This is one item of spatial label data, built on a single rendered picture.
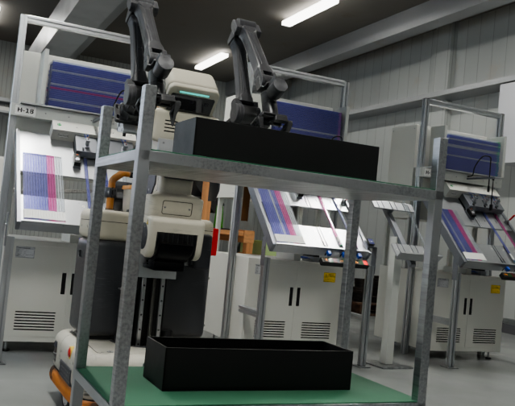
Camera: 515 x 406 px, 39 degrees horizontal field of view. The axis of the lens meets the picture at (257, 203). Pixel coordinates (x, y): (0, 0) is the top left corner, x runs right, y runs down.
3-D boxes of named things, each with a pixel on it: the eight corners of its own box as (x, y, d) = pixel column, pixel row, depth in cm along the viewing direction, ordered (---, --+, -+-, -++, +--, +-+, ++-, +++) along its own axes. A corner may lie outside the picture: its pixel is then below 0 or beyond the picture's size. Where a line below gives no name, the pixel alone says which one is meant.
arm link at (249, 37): (253, 33, 298) (229, 27, 294) (258, 21, 295) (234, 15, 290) (278, 96, 270) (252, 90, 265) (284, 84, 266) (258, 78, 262)
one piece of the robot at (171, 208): (108, 252, 292) (129, 102, 287) (196, 259, 308) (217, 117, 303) (124, 267, 269) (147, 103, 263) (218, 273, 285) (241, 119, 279)
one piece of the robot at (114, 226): (63, 354, 311) (83, 164, 315) (182, 357, 334) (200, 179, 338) (78, 371, 281) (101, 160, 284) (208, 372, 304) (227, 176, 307)
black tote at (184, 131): (344, 186, 225) (347, 151, 226) (375, 184, 210) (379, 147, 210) (171, 162, 201) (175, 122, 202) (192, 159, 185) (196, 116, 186)
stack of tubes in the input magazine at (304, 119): (338, 151, 496) (342, 113, 497) (272, 141, 474) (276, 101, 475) (329, 152, 507) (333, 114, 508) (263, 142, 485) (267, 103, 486)
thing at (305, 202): (345, 217, 482) (348, 211, 479) (256, 206, 454) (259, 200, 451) (330, 184, 504) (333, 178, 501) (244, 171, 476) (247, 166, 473)
